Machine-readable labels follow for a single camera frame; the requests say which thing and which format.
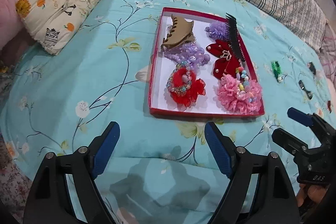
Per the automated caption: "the red gem brooch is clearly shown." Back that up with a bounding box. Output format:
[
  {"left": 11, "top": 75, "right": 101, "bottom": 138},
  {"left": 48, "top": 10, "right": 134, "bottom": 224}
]
[{"left": 327, "top": 100, "right": 332, "bottom": 113}]

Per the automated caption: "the red shallow box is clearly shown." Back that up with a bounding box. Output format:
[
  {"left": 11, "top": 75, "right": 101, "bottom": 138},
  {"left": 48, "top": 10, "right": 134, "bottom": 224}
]
[{"left": 147, "top": 6, "right": 265, "bottom": 119}]

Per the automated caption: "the purple sequin scrunchie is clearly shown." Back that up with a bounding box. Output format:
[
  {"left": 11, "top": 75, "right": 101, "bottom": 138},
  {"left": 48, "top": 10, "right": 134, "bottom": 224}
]
[{"left": 163, "top": 42, "right": 210, "bottom": 72}]

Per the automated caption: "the purple flower black comb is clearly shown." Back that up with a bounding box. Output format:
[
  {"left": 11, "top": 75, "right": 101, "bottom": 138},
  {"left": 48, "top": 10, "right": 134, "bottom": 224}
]
[{"left": 205, "top": 13, "right": 245, "bottom": 63}]

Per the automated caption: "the red velvet bow clip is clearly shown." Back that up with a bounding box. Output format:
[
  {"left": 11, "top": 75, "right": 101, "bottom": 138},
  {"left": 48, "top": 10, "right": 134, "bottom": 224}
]
[{"left": 206, "top": 39, "right": 242, "bottom": 80}]

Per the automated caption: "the teal floral bedsheet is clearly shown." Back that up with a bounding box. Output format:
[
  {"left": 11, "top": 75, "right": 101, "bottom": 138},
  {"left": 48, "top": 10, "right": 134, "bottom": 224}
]
[{"left": 1, "top": 0, "right": 335, "bottom": 223}]

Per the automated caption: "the tan hair claw clip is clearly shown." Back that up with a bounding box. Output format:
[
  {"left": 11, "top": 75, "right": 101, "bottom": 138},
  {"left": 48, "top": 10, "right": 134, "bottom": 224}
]
[{"left": 161, "top": 14, "right": 195, "bottom": 50}]

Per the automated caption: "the pink plaid pillow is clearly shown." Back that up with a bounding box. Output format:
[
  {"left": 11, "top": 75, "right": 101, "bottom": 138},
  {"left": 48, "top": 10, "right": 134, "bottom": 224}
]
[{"left": 318, "top": 23, "right": 336, "bottom": 84}]

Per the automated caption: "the right hand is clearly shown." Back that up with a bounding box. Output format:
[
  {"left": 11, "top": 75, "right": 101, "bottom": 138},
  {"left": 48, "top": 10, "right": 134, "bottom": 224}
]
[{"left": 296, "top": 184, "right": 329, "bottom": 209}]

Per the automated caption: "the pink fuzzy ball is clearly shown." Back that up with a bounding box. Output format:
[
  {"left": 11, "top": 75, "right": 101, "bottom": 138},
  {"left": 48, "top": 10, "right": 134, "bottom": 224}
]
[{"left": 315, "top": 70, "right": 323, "bottom": 79}]

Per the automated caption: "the colourful chunky bead bracelet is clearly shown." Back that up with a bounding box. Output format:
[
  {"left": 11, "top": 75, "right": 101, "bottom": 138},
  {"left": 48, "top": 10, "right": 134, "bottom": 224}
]
[{"left": 235, "top": 66, "right": 256, "bottom": 104}]

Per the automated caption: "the black beaded hair clip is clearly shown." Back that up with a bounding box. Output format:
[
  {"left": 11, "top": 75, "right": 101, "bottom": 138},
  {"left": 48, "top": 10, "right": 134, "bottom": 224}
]
[{"left": 307, "top": 62, "right": 317, "bottom": 76}]

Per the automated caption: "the green ribbon hair clip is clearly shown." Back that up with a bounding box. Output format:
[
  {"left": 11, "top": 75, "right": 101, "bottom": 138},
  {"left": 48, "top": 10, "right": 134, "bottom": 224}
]
[{"left": 271, "top": 61, "right": 283, "bottom": 83}]

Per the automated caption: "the pastel crystal bead bracelet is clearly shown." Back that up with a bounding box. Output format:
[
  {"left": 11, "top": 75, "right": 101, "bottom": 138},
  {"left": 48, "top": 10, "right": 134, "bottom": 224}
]
[{"left": 165, "top": 60, "right": 198, "bottom": 97}]

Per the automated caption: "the silver metal wristwatch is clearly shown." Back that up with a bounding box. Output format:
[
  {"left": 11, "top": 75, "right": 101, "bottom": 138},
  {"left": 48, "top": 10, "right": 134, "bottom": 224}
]
[{"left": 298, "top": 80, "right": 313, "bottom": 100}]

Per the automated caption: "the pink fabric flower scrunchie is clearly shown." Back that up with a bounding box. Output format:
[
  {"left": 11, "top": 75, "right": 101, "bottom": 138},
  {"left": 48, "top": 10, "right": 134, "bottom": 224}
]
[{"left": 216, "top": 75, "right": 262, "bottom": 115}]

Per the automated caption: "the red fluffy scrunchie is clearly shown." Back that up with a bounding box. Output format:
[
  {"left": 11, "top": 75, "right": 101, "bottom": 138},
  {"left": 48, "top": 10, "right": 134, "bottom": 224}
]
[{"left": 166, "top": 64, "right": 206, "bottom": 107}]

